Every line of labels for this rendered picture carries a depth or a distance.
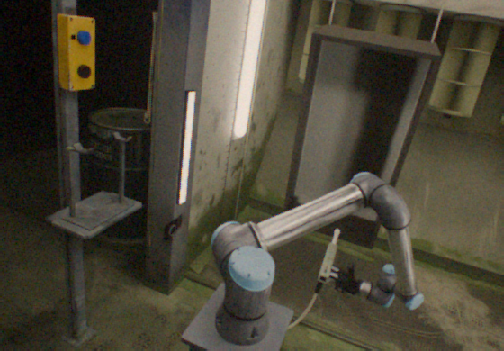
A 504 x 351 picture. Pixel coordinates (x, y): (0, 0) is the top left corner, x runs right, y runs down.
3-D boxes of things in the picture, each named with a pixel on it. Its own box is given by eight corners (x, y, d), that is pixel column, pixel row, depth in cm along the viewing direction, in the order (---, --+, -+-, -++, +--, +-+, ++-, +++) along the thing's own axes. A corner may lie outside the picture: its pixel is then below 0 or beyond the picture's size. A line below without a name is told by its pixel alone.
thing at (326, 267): (316, 309, 172) (329, 274, 164) (307, 304, 173) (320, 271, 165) (331, 256, 216) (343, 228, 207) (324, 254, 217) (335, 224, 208)
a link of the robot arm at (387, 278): (410, 275, 163) (400, 296, 167) (394, 261, 173) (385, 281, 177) (397, 276, 159) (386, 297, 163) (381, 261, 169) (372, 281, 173)
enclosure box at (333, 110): (295, 193, 256) (326, 23, 193) (376, 216, 240) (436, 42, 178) (281, 220, 227) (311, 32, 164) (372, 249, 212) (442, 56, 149)
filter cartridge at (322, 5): (325, 94, 332) (345, 2, 301) (338, 102, 299) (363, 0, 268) (289, 88, 324) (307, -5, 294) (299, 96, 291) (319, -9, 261)
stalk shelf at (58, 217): (103, 193, 160) (103, 190, 160) (142, 207, 154) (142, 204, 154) (45, 220, 132) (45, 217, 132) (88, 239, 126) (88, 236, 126)
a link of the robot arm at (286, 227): (213, 257, 115) (395, 176, 132) (202, 229, 130) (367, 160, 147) (226, 287, 122) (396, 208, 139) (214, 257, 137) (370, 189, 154)
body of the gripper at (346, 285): (332, 288, 176) (355, 298, 173) (337, 276, 172) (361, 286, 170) (335, 279, 183) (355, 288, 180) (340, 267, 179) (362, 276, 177)
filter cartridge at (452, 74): (460, 125, 290) (494, 24, 263) (474, 133, 256) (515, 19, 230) (418, 116, 296) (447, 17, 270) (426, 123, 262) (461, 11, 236)
